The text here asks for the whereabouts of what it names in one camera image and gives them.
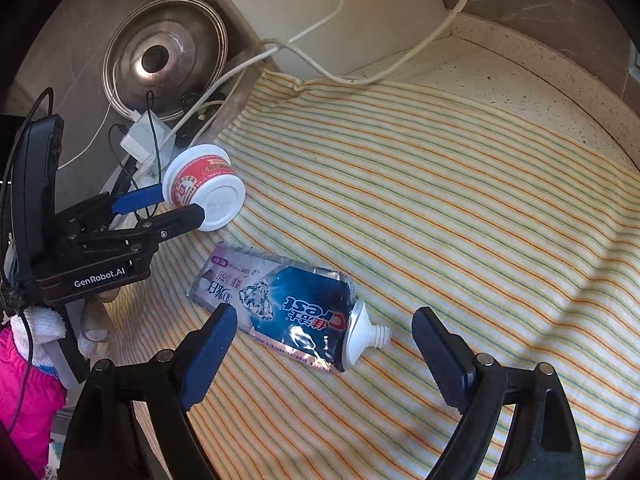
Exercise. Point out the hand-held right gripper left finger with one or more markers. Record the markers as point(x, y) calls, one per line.
point(207, 355)

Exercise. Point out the toothpaste tube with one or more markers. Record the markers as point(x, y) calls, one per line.
point(290, 305)

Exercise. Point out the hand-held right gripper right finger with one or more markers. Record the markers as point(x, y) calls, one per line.
point(442, 360)

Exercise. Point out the small white red-label bottle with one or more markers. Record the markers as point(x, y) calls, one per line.
point(210, 187)

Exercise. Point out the person's left hand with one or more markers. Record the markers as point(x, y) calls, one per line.
point(95, 320)

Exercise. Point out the steel pot lid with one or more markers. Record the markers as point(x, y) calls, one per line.
point(160, 55)

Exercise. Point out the white charger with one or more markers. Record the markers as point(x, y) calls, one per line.
point(145, 135)

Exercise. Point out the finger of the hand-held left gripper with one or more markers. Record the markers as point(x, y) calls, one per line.
point(172, 222)
point(137, 199)

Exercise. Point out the striped cloth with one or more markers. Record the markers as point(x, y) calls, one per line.
point(450, 210)

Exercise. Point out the person's left forearm pink sleeve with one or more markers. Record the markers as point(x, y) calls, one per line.
point(27, 410)

